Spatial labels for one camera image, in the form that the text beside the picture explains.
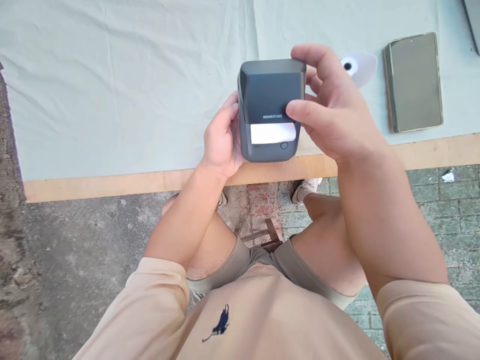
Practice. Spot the person's right hand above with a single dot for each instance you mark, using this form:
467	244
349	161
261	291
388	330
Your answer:
337	112

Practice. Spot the person's left hand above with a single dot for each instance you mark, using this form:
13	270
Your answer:
219	142

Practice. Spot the dark grey label printer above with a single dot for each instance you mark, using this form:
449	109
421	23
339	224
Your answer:
268	90

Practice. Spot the white label paper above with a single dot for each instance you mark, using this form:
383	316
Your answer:
270	133

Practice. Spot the white label roll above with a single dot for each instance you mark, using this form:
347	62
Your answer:
362	63

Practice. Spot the smartphone in clear case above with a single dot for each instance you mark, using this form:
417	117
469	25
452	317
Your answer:
414	82

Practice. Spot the wooden stool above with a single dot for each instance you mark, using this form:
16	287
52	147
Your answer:
268	232

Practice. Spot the light grey cloth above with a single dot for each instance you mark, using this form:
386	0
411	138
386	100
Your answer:
112	82

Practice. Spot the white paper scrap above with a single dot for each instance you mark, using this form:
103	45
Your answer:
448	175

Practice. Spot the person's legs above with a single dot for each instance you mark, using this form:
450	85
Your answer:
322	243

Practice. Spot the dark grey flat object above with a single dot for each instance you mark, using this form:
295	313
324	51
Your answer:
473	22

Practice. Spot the person's body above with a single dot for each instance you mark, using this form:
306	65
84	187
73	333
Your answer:
270	318

